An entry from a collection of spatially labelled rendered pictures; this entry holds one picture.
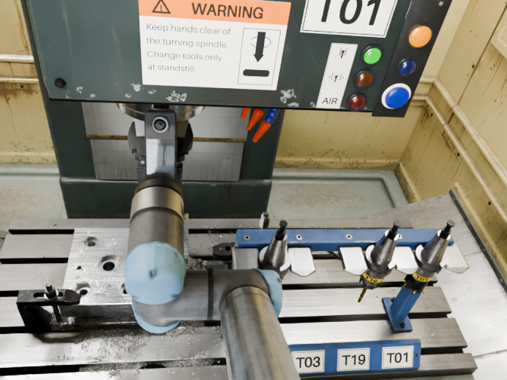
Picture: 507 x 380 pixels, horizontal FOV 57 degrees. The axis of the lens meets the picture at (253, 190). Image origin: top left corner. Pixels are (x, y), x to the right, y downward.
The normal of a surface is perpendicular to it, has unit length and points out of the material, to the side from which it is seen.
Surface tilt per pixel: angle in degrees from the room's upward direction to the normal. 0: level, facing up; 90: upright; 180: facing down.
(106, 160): 90
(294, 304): 0
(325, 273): 0
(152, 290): 91
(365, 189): 0
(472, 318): 24
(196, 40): 90
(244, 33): 90
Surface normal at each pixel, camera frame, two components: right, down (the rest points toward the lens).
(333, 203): 0.11, -0.72
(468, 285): -0.29, -0.66
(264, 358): -0.06, -0.97
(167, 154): 0.10, 0.29
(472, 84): -0.99, -0.01
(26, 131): 0.11, 0.70
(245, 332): -0.37, -0.89
